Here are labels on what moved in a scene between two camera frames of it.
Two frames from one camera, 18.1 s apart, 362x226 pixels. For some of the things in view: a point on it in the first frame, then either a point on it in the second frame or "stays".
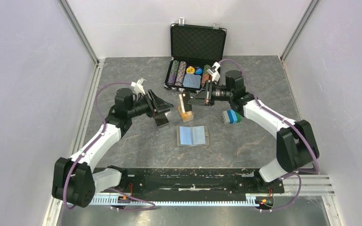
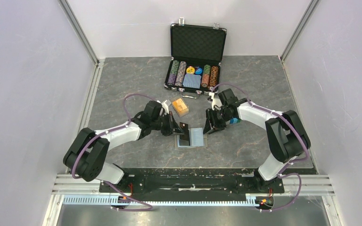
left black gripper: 156,106 to 170,130
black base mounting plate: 193,181 stays
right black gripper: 205,101 to 217,126
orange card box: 186,117 to 181,107
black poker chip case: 193,48 stays
